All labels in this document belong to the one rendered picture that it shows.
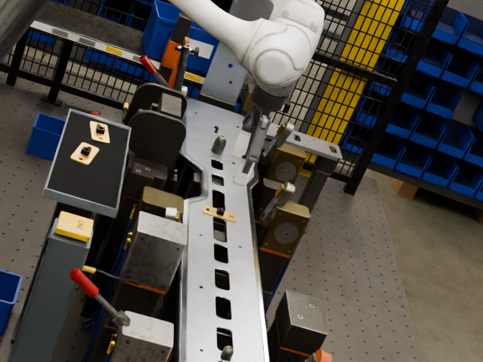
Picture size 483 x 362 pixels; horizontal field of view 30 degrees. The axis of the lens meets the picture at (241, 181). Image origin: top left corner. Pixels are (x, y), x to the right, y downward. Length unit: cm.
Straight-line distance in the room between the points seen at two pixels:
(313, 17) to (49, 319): 81
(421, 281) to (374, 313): 193
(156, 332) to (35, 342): 24
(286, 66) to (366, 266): 126
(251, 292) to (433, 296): 268
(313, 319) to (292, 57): 53
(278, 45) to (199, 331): 56
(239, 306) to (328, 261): 99
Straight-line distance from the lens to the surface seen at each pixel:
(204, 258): 194
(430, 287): 457
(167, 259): 176
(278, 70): 173
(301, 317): 184
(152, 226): 176
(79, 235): 157
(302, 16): 190
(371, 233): 309
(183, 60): 245
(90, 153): 182
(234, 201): 222
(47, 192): 165
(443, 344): 418
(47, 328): 168
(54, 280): 161
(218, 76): 277
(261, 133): 196
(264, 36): 177
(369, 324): 260
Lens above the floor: 198
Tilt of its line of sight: 25 degrees down
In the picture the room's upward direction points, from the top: 23 degrees clockwise
